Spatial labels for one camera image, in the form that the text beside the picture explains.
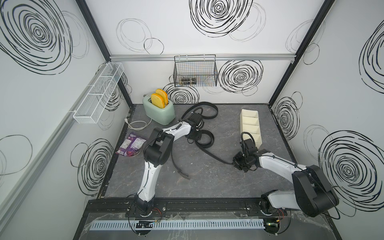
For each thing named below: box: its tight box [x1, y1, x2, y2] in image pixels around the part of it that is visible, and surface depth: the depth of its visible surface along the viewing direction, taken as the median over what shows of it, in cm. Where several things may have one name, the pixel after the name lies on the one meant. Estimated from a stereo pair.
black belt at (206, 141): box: [195, 130, 233, 165], surface depth 98 cm
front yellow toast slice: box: [151, 93, 165, 109], surface depth 97 cm
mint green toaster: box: [142, 94, 176, 126], surface depth 103 cm
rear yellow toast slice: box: [155, 88, 169, 106], surface depth 98 cm
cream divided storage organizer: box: [240, 109, 263, 149], surface depth 108 cm
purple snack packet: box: [115, 133, 147, 157], surface depth 89 cm
